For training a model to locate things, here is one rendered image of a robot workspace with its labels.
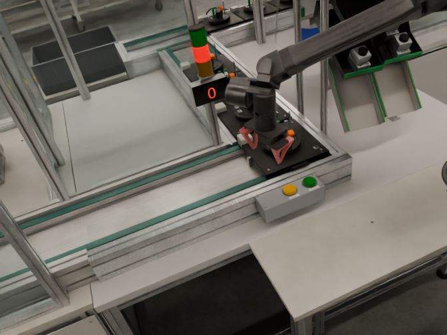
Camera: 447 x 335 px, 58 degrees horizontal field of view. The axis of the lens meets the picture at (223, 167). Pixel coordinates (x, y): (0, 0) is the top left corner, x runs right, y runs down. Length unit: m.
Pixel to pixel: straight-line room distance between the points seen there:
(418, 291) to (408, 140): 0.88
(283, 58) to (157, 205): 0.67
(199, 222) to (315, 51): 0.60
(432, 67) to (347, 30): 1.54
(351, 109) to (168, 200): 0.71
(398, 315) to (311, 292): 1.05
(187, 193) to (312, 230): 0.44
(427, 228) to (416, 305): 0.91
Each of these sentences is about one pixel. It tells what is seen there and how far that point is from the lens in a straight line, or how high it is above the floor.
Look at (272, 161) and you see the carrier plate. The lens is 1.37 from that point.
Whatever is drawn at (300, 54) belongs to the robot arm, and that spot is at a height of 1.42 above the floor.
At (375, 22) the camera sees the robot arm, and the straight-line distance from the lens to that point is 0.98.
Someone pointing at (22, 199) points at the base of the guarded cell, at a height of 0.86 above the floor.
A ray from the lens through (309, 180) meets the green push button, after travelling 1.28.
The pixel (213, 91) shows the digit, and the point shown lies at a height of 1.21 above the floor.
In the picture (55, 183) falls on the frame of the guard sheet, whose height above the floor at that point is 1.04.
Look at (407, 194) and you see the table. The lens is 1.43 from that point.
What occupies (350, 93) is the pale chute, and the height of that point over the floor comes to 1.08.
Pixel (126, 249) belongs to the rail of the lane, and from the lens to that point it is 1.24.
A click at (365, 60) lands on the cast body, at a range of 1.36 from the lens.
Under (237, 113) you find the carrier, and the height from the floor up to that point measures 0.99.
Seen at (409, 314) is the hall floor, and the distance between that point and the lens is 2.17.
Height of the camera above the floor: 1.83
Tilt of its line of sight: 39 degrees down
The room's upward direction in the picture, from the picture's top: 11 degrees counter-clockwise
